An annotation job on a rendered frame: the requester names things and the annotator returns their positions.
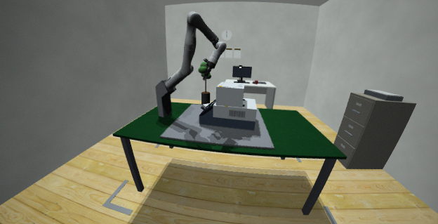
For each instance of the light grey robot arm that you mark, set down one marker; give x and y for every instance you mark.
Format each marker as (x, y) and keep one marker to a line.
(195, 19)

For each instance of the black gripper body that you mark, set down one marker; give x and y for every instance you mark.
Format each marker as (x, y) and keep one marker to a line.
(211, 65)

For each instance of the white benchtop thermal cycler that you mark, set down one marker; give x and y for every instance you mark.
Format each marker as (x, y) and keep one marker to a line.
(229, 109)

